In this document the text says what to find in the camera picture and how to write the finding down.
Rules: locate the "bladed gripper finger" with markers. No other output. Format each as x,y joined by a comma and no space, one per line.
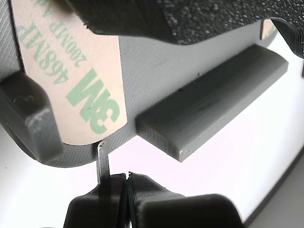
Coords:
95,209

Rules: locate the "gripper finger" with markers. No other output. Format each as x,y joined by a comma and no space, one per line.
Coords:
213,19

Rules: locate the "padded gripper finger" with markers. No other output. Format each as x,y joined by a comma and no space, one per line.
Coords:
178,211

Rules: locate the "tape strip with 3M liner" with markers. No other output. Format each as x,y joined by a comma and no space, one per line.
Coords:
54,99
266,29

